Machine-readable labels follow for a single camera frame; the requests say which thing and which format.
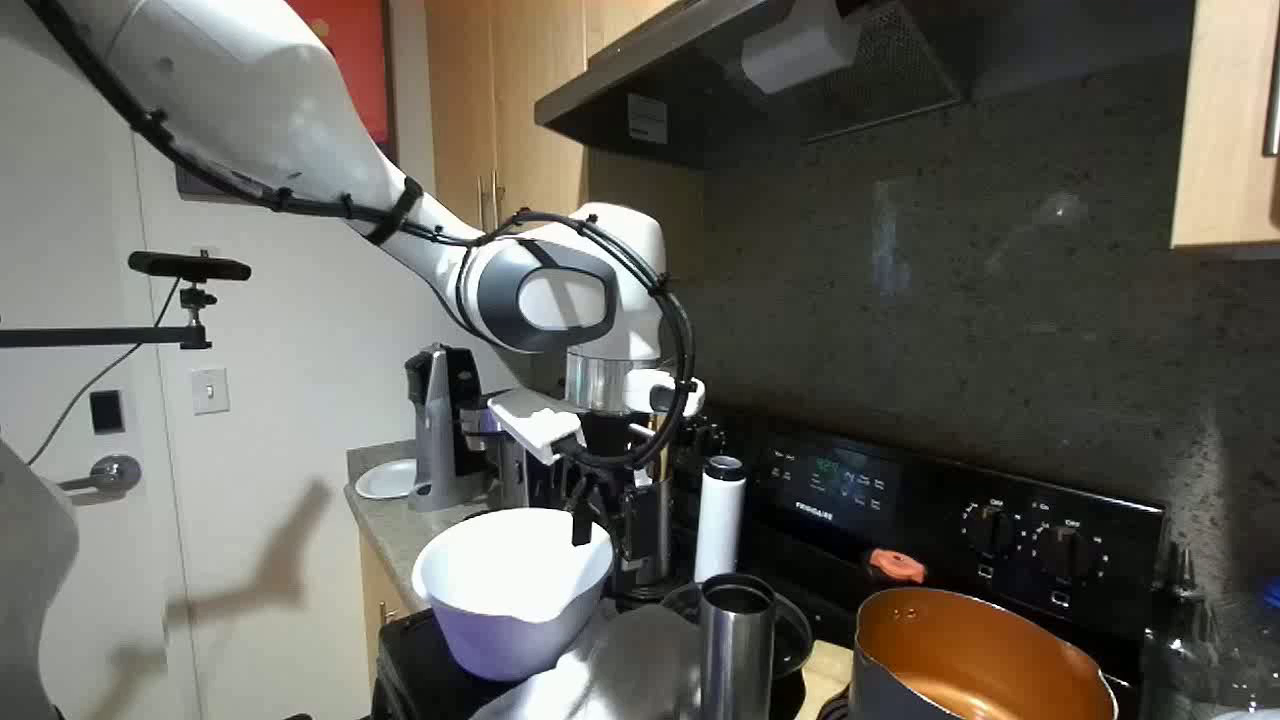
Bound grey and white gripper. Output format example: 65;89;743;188
564;347;708;549

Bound grey pot with copper interior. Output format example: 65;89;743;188
847;584;1125;720

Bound white cylindrical bottle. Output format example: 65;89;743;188
693;453;751;586

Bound white and purple bowl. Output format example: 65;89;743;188
409;504;619;682

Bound black and silver coffee maker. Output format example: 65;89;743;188
403;340;494;515

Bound stainless steel tumbler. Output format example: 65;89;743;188
695;570;786;720

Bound small white plate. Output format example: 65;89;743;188
353;455;430;507

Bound wooden base cabinet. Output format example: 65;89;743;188
353;529;419;674

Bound small orange object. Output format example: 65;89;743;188
863;543;933;586

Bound black electric stove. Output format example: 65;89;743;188
367;403;1171;720

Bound dark range hood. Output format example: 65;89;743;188
531;0;1202;171

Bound white box under hood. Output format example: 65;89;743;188
735;0;869;101

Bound grey rounded object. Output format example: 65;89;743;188
0;434;85;720

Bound dark glass bottle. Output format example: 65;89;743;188
1137;540;1215;720

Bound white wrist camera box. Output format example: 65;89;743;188
482;388;589;466

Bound white light switch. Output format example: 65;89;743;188
190;364;235;421

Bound wooden wall cabinet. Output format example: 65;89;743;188
1169;0;1280;261
419;0;714;276

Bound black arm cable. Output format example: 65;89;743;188
27;0;701;473

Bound black stereo camera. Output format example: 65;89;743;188
124;246;256;287

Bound silver door handle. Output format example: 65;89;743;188
55;453;149;504

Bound black wall plate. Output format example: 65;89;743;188
85;385;128;439

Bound red wall picture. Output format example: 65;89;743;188
286;0;399;161

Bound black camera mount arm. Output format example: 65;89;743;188
0;280;219;357

